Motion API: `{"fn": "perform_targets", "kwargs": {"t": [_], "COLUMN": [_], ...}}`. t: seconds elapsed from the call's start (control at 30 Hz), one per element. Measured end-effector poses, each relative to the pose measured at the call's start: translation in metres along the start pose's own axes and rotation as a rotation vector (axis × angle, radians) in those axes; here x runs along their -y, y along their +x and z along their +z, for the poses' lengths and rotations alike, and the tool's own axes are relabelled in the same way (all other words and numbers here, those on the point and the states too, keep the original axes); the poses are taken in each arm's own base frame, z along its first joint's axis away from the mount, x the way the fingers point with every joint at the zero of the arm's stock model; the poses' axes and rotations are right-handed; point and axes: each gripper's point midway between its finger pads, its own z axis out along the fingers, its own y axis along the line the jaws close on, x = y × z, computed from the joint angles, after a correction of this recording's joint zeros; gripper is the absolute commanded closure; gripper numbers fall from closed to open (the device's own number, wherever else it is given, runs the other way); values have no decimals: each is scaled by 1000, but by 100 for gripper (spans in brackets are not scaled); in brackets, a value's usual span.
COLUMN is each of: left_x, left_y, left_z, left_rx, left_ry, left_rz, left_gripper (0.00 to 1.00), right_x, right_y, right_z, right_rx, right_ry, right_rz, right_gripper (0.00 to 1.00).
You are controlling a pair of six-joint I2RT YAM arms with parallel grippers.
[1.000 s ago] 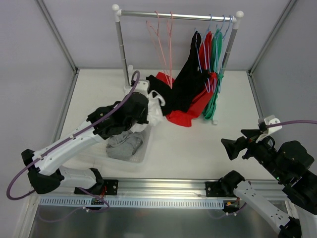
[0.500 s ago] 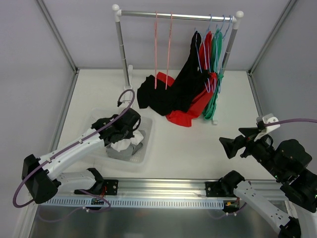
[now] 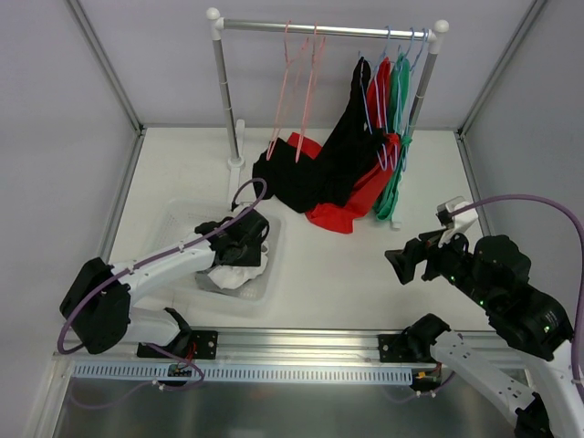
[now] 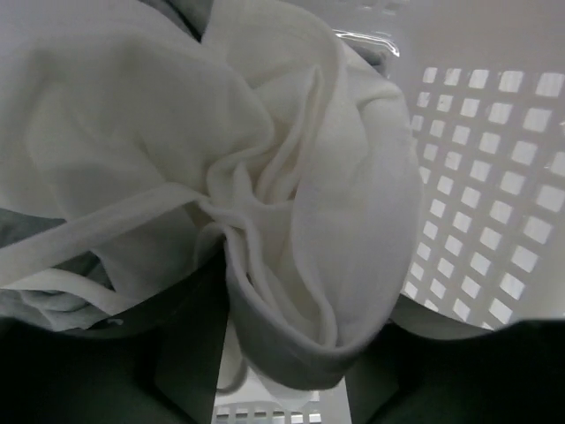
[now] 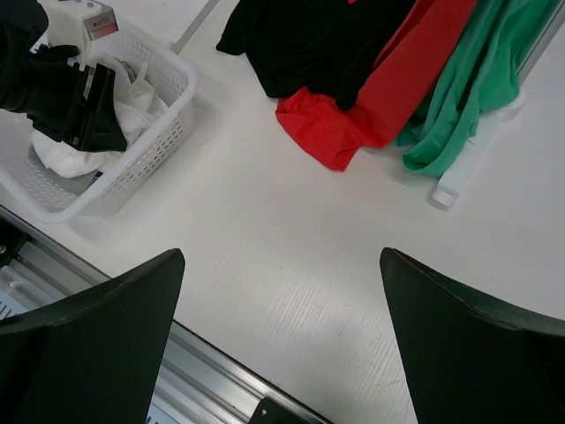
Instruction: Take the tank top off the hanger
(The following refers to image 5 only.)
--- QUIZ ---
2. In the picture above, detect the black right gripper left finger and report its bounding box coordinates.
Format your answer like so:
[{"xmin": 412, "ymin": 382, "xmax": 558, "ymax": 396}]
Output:
[{"xmin": 0, "ymin": 247, "xmax": 185, "ymax": 424}]

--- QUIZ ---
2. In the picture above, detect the black tank top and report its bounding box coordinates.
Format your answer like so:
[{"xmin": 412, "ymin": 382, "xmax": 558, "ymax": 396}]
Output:
[{"xmin": 216, "ymin": 0, "xmax": 414, "ymax": 110}]

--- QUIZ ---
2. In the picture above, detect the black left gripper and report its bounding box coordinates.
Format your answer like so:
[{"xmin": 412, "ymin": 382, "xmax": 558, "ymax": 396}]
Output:
[{"xmin": 24, "ymin": 44, "xmax": 128, "ymax": 153}]

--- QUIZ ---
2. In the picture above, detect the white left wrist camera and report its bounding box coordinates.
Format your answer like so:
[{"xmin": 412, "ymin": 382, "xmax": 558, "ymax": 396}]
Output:
[{"xmin": 40, "ymin": 0, "xmax": 118, "ymax": 70}]

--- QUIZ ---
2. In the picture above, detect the red tank top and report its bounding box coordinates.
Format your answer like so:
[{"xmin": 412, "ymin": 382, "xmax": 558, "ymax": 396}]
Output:
[{"xmin": 275, "ymin": 0, "xmax": 476, "ymax": 171}]

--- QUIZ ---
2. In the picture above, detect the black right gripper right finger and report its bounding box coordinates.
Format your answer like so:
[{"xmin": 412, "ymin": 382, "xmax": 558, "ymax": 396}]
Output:
[{"xmin": 380, "ymin": 247, "xmax": 564, "ymax": 423}]

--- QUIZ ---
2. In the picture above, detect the aluminium mounting rail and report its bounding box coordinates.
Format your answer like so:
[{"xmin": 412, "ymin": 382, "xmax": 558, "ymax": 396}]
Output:
[{"xmin": 0, "ymin": 205, "xmax": 336, "ymax": 424}]

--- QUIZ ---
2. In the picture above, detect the green tank top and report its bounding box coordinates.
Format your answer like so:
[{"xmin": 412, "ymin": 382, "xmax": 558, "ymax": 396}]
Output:
[{"xmin": 395, "ymin": 0, "xmax": 558, "ymax": 178}]

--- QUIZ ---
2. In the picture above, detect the white plastic perforated basket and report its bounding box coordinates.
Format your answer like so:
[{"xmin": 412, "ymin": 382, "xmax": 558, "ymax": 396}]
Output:
[{"xmin": 1, "ymin": 19, "xmax": 198, "ymax": 223}]

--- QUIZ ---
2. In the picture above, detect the white tank top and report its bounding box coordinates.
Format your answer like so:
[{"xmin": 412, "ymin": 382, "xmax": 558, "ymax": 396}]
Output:
[{"xmin": 30, "ymin": 55, "xmax": 168, "ymax": 178}]

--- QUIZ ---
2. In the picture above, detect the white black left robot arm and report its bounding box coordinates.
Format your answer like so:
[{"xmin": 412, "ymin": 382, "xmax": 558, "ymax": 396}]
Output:
[{"xmin": 1, "ymin": 1, "xmax": 127, "ymax": 153}]

